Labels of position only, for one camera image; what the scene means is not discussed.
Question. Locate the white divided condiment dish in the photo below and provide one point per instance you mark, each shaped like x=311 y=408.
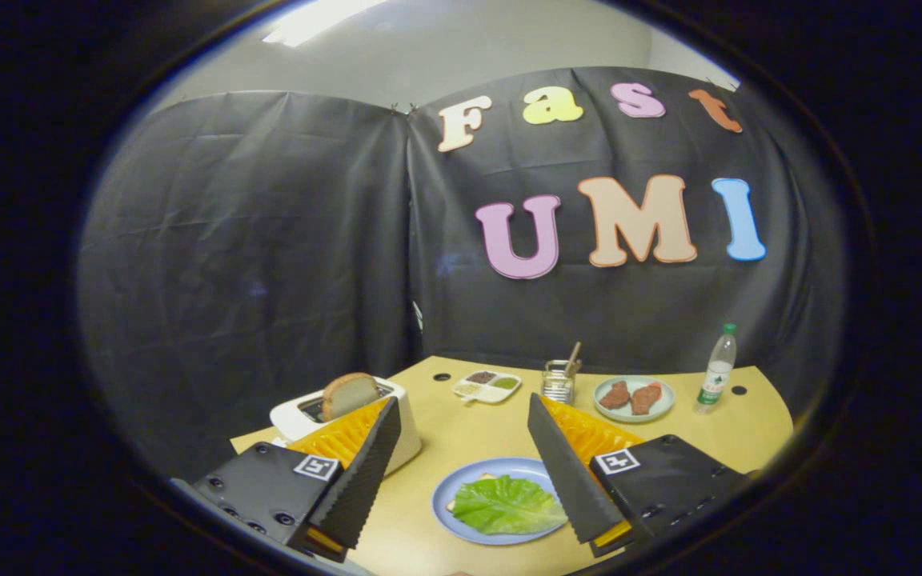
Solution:
x=487 y=388

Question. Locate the wooden chopstick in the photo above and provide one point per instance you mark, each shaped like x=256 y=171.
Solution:
x=573 y=356
x=577 y=368

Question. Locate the black backdrop cloth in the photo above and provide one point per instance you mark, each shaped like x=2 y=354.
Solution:
x=253 y=264

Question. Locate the clear water bottle green cap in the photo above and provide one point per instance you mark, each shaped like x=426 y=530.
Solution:
x=717 y=376

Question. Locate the pale green plate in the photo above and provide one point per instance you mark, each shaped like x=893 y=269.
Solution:
x=629 y=418

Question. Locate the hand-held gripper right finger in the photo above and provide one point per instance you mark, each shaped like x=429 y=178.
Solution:
x=567 y=472

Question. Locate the blue plate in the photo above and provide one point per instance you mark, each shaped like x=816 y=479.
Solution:
x=485 y=470

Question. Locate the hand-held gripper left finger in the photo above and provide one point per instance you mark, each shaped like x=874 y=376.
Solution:
x=369 y=472

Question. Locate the plain bread slice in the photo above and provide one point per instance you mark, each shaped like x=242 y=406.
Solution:
x=349 y=396

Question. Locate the green lettuce leaf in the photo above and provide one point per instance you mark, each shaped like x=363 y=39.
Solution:
x=509 y=506

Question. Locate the brown meat patty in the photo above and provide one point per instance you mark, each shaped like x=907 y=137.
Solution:
x=615 y=395
x=646 y=398

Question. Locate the white toaster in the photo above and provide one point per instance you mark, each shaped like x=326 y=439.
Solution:
x=409 y=444

